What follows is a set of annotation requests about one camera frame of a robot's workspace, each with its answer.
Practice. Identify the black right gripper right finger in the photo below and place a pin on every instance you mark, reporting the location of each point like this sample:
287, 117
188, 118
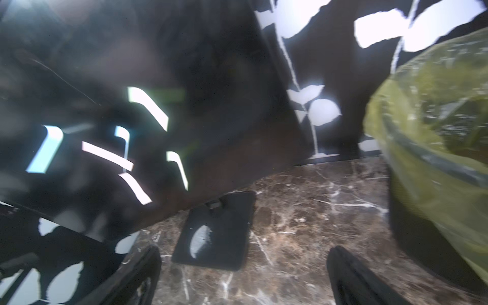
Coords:
354, 283

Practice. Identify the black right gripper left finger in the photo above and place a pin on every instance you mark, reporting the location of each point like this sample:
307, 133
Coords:
133, 283

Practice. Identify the pale green sticky note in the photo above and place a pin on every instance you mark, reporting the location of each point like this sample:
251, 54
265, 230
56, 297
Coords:
138, 96

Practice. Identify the pink sticky note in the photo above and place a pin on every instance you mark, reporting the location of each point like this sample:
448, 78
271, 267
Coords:
107, 155
136, 188

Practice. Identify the black monitor stand base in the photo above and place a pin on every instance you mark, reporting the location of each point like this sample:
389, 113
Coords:
216, 235

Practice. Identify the blue sticky note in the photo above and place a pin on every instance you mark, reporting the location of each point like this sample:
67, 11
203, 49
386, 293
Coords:
47, 151
124, 134

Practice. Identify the black flat monitor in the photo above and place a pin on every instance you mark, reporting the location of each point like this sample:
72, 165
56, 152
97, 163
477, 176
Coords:
206, 64

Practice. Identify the black waste bin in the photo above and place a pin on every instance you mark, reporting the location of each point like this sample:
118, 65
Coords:
417, 236

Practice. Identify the yellow-green bin liner bag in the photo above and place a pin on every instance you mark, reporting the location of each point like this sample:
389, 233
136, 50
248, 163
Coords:
430, 122

